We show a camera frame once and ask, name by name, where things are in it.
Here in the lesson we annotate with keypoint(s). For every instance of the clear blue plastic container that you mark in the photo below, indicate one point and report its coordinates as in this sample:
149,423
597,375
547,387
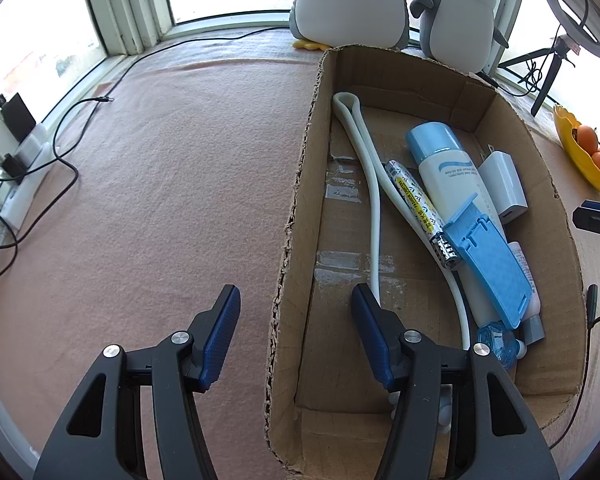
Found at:
497,342

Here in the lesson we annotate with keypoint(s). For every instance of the black tripod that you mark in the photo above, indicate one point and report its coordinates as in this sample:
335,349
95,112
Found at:
545,87

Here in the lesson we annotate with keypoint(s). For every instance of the yellow plastic bowl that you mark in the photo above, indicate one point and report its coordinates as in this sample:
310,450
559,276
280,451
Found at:
575,160

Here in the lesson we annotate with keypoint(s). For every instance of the white flexible neck loop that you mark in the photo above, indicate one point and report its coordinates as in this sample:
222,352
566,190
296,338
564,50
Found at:
375,230

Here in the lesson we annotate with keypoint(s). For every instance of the white window frame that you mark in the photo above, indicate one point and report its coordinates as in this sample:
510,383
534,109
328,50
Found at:
125,10

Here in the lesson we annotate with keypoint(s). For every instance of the pink blanket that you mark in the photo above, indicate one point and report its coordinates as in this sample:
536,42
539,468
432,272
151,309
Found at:
155,210

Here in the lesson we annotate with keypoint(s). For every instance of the small penguin plush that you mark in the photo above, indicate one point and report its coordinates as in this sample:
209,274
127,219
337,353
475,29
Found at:
460,30

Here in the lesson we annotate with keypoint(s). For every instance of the white power strip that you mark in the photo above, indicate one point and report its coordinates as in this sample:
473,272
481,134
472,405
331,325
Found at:
30,150

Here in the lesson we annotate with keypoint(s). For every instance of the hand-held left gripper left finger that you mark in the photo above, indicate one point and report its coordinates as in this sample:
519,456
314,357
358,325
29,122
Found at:
222,340

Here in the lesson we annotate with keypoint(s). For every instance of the white tube grey cap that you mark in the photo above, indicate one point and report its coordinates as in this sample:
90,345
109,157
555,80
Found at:
527,270

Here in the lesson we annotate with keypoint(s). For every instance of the blue plastic phone stand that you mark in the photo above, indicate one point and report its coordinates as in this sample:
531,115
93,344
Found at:
495,265

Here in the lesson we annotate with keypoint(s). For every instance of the black power adapter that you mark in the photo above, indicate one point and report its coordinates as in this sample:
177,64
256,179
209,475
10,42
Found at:
19,114

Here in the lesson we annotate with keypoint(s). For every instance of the white wall charger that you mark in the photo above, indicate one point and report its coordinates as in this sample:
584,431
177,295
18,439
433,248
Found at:
502,185

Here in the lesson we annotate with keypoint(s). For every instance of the white blue sunscreen bottle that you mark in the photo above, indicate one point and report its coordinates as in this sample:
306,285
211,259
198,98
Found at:
445,170

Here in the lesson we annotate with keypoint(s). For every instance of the large penguin plush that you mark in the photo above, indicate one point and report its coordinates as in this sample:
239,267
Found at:
350,0

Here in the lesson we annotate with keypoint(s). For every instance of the white power adapter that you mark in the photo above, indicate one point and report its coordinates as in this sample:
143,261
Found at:
1,141

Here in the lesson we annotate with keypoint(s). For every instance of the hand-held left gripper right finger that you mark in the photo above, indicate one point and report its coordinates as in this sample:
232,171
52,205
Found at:
370,340

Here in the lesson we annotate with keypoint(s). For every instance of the brown cardboard box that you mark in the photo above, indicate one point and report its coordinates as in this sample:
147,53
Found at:
300,210

